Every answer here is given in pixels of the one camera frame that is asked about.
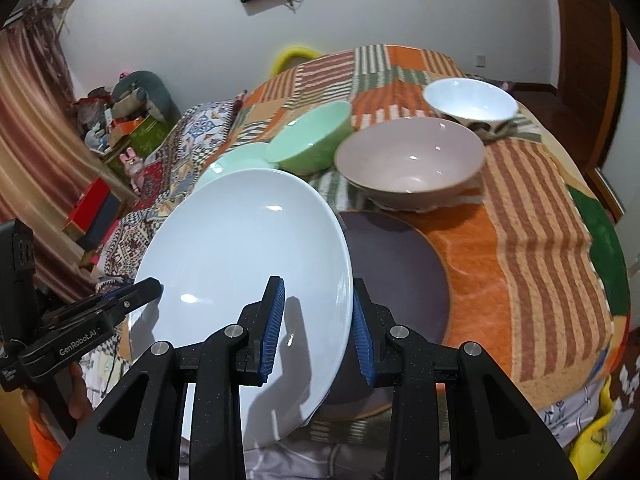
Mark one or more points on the white plate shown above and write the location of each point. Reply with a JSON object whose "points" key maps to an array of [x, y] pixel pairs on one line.
{"points": [[240, 240]]}

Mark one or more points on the pink bunny figure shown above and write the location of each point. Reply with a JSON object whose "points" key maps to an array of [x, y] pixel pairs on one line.
{"points": [[131, 162]]}

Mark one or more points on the grey plush toy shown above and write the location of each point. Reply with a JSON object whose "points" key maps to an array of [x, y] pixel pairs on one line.
{"points": [[145, 90]]}

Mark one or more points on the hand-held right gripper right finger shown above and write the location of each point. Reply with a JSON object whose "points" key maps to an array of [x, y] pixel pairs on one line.
{"points": [[361, 340]]}

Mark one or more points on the light green plate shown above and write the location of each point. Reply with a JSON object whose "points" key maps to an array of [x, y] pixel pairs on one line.
{"points": [[235, 160]]}

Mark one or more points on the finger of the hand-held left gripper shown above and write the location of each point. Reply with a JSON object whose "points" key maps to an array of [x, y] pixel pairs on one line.
{"points": [[145, 291], [117, 294]]}

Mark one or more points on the striped patchwork blanket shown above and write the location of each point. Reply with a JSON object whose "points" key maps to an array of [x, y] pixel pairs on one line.
{"points": [[525, 240]]}

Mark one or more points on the white spotted bowl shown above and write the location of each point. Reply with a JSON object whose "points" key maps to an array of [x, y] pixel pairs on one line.
{"points": [[470, 100]]}

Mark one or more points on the red box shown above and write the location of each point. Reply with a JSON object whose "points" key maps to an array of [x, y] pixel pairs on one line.
{"points": [[87, 200]]}

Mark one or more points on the white printed bedsheet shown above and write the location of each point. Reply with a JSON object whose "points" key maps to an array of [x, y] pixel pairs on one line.
{"points": [[570, 405]]}

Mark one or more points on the patterned quilt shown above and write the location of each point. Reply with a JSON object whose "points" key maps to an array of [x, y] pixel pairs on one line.
{"points": [[200, 125]]}

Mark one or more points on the orange box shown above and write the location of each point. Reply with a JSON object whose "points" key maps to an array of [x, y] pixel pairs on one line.
{"points": [[127, 127]]}

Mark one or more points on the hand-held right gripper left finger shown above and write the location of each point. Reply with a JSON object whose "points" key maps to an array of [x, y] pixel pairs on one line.
{"points": [[274, 320]]}

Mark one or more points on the white wall socket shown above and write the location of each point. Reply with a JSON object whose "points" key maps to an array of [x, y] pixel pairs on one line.
{"points": [[480, 60]]}

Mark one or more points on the wooden door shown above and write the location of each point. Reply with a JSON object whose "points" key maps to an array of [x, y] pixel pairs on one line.
{"points": [[585, 60]]}

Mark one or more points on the green bowl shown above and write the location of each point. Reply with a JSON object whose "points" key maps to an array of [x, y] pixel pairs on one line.
{"points": [[305, 145]]}

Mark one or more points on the purple plate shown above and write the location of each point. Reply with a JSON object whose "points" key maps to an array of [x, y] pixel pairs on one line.
{"points": [[395, 270]]}

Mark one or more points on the striped brown curtain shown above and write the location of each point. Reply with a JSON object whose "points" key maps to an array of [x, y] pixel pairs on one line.
{"points": [[30, 135]]}

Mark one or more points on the pink bowl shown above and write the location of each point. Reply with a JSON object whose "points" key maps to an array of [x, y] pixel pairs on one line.
{"points": [[410, 160]]}

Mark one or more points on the yellow pillow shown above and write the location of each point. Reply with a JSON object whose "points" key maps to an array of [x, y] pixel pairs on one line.
{"points": [[285, 55]]}

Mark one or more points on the person's left hand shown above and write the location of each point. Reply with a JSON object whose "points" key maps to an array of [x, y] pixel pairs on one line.
{"points": [[79, 395]]}

